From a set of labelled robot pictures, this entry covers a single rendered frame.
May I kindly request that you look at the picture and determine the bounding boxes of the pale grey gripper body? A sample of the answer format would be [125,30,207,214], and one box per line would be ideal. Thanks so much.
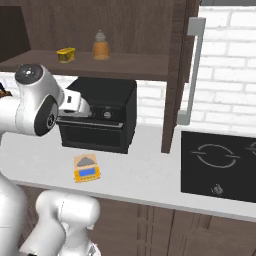
[57,95,92,118]

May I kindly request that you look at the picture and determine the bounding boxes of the yellow canned food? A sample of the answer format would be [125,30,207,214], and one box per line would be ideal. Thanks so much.
[56,47,77,65]

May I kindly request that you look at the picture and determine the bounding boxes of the dark wood cabinet door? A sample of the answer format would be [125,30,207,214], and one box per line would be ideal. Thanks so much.
[160,0,201,155]

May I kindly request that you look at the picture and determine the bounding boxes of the black toaster oven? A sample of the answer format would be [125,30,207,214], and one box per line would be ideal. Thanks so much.
[55,76,138,155]

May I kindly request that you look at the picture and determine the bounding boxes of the brown honey bottle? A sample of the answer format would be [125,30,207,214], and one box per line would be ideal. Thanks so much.
[91,28,112,61]

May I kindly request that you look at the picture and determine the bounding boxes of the dark orange object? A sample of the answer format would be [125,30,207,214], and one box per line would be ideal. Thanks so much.
[0,82,13,98]

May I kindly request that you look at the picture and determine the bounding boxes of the black hob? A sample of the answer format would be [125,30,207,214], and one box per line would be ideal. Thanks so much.
[180,130,256,204]

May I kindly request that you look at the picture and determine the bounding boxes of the dark wood base cabinets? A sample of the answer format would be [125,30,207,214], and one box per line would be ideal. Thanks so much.
[18,185,256,256]

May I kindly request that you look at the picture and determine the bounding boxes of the grey range hood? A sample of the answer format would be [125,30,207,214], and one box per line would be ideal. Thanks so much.
[199,0,256,7]

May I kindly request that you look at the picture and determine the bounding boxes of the dark wood wall cabinet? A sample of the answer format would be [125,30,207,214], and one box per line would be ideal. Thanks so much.
[0,0,188,82]

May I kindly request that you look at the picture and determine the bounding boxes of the grey cabinet door handle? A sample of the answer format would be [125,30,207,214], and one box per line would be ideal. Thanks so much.
[176,16,207,127]

